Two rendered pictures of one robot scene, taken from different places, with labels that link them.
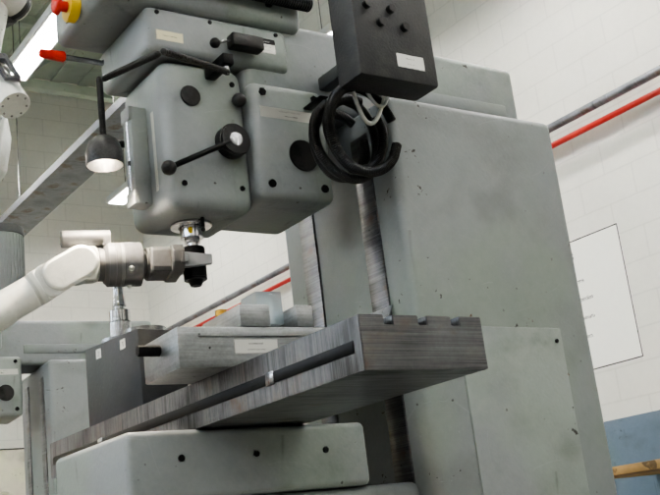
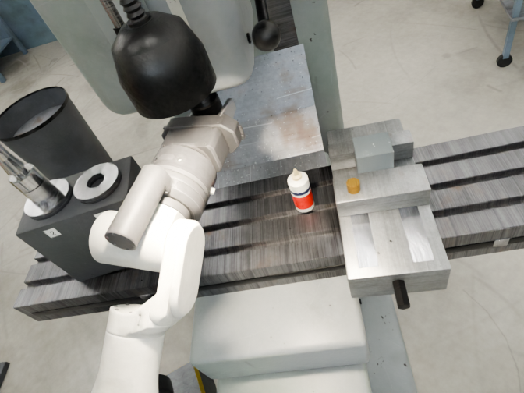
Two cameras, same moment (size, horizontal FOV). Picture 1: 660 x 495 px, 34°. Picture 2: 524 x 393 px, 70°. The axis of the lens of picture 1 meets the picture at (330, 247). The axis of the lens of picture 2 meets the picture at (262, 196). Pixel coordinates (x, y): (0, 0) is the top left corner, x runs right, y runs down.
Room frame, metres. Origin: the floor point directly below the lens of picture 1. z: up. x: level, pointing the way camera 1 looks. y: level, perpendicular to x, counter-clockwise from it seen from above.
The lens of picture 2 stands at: (1.69, 0.57, 1.55)
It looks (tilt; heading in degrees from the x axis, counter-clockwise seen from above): 47 degrees down; 321
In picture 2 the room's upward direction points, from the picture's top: 23 degrees counter-clockwise
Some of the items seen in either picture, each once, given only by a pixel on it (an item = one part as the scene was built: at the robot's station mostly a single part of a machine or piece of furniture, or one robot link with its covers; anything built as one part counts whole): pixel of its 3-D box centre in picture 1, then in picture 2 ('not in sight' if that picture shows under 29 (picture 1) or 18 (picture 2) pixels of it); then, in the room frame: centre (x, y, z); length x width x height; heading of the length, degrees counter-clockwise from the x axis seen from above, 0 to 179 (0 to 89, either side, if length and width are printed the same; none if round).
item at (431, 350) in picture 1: (222, 413); (291, 225); (2.04, 0.24, 0.91); 1.24 x 0.23 x 0.08; 36
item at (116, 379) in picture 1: (136, 378); (102, 220); (2.34, 0.46, 1.05); 0.22 x 0.12 x 0.20; 44
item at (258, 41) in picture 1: (234, 44); not in sight; (2.02, 0.14, 1.66); 0.12 x 0.04 x 0.04; 126
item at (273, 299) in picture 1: (261, 311); (373, 157); (1.90, 0.14, 1.07); 0.06 x 0.05 x 0.06; 33
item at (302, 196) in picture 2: not in sight; (300, 188); (2.02, 0.21, 1.01); 0.04 x 0.04 x 0.11
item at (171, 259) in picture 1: (149, 265); (191, 160); (2.06, 0.36, 1.23); 0.13 x 0.12 x 0.10; 21
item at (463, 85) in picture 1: (365, 100); not in sight; (2.38, -0.13, 1.66); 0.80 x 0.23 x 0.20; 126
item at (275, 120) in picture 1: (264, 161); not in sight; (2.20, 0.12, 1.47); 0.24 x 0.19 x 0.26; 36
